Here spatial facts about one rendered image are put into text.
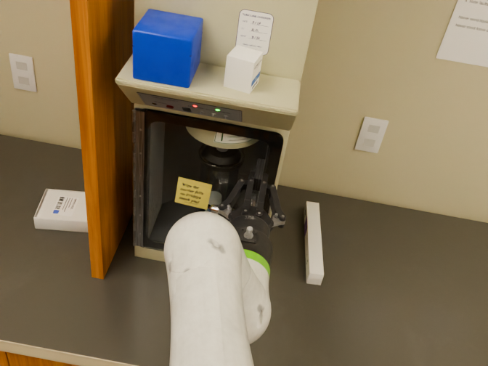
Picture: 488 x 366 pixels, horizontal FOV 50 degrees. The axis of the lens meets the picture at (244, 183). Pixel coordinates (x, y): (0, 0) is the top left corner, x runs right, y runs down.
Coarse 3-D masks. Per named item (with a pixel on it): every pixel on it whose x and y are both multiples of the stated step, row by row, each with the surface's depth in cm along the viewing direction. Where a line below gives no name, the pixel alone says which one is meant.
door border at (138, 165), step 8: (136, 112) 106; (144, 112) 106; (136, 120) 108; (144, 120) 107; (136, 128) 109; (144, 128) 108; (136, 136) 110; (144, 136) 110; (136, 144) 111; (144, 144) 111; (136, 152) 113; (144, 152) 112; (136, 160) 114; (144, 160) 114; (136, 168) 115; (136, 176) 117; (136, 184) 118; (136, 192) 120; (136, 200) 121; (136, 208) 123; (136, 216) 124; (136, 224) 126; (136, 232) 128; (136, 240) 130
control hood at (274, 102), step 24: (120, 72) 93; (216, 72) 97; (168, 96) 93; (192, 96) 91; (216, 96) 90; (240, 96) 91; (264, 96) 92; (288, 96) 93; (264, 120) 98; (288, 120) 94
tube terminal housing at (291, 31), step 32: (160, 0) 93; (192, 0) 92; (224, 0) 91; (256, 0) 91; (288, 0) 90; (224, 32) 95; (288, 32) 93; (224, 64) 99; (288, 64) 97; (256, 128) 106; (160, 256) 134
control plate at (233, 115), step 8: (144, 96) 96; (152, 96) 95; (152, 104) 101; (160, 104) 100; (168, 104) 98; (176, 104) 97; (184, 104) 96; (192, 104) 95; (200, 104) 94; (192, 112) 101; (208, 112) 99; (216, 112) 98; (224, 112) 97; (232, 112) 96; (240, 112) 94; (232, 120) 102; (240, 120) 101
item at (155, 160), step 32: (160, 128) 108; (192, 128) 107; (224, 128) 106; (160, 160) 113; (192, 160) 112; (224, 160) 111; (256, 160) 110; (160, 192) 119; (224, 192) 116; (256, 192) 115; (160, 224) 125
